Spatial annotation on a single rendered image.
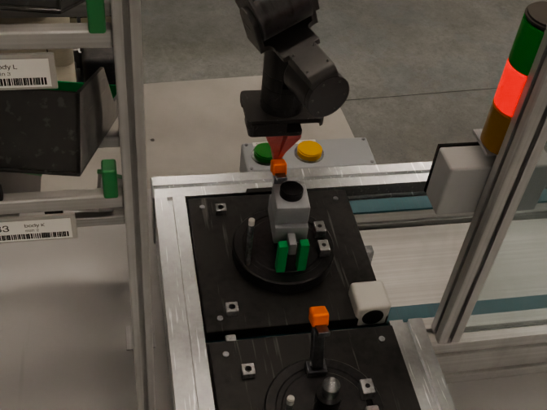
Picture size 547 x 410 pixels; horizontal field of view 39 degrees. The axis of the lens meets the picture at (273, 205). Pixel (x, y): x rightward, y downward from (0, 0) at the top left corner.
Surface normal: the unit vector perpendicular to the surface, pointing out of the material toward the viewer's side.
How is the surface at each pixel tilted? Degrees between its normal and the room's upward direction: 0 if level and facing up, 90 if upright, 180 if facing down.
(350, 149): 0
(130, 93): 90
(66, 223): 90
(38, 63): 90
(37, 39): 90
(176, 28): 0
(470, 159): 0
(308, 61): 19
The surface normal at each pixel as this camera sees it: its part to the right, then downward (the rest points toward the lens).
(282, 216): 0.12, 0.71
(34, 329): 0.09, -0.71
